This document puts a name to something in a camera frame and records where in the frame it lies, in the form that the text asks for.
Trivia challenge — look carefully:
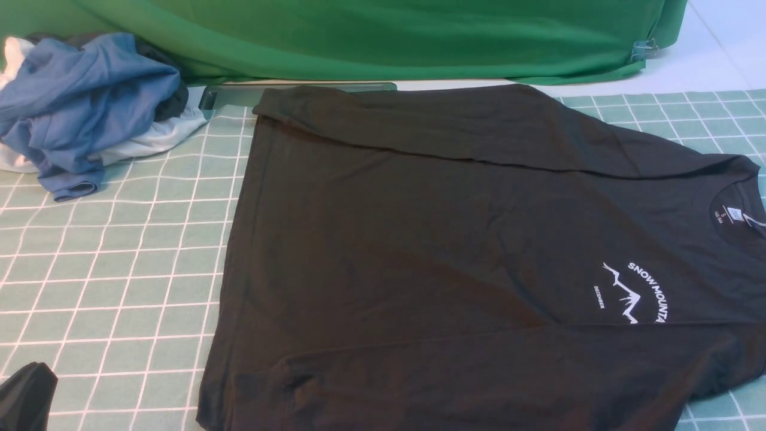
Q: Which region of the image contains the white crumpled garment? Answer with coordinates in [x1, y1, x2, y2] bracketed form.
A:
[1, 37, 207, 174]

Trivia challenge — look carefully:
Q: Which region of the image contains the blue crumpled garment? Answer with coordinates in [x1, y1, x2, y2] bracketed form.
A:
[1, 33, 189, 202]

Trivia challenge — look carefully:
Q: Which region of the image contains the green backdrop cloth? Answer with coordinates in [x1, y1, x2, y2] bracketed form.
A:
[1, 1, 687, 86]

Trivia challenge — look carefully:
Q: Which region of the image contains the green checkered tablecloth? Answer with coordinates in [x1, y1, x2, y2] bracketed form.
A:
[2, 90, 764, 430]

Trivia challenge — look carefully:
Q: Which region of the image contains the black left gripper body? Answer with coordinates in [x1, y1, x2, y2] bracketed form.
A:
[1, 362, 58, 430]

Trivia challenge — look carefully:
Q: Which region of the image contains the metal binder clip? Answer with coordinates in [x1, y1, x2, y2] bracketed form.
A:
[630, 38, 660, 63]

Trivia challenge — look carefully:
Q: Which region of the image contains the dark gray long-sleeve shirt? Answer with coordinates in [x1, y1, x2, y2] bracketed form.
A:
[196, 84, 765, 430]

